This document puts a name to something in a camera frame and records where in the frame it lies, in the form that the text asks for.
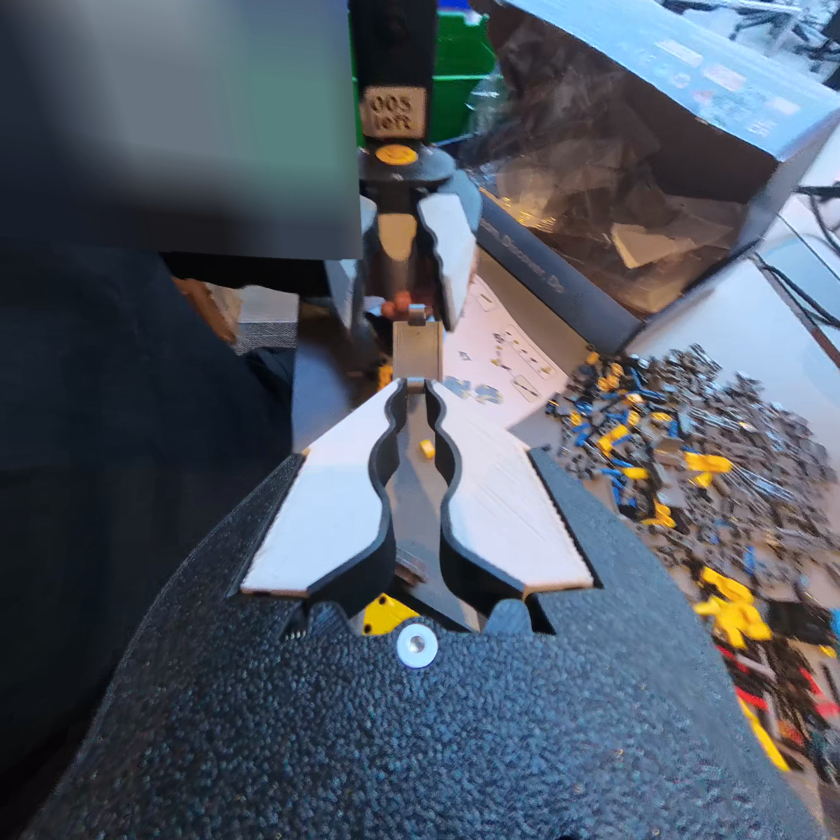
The pile of small dark connectors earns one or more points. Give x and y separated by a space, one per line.
689 426

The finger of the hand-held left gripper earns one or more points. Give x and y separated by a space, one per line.
453 262
344 295

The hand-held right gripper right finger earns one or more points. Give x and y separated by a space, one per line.
518 518

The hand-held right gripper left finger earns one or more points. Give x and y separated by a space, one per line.
315 518

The crumpled plastic bag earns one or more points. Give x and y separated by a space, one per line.
590 164

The dark cardboard box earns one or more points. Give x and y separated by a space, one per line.
558 282

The grey desk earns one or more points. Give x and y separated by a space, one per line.
328 394

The instruction booklet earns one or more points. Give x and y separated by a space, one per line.
499 341

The green storage bin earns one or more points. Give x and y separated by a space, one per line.
459 65

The grey curved brick panel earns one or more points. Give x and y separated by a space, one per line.
417 348

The pile of yellow brick beams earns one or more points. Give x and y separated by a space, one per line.
754 623

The person's left hand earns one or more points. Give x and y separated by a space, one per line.
403 308

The yellow black brick vehicle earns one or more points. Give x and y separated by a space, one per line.
387 613

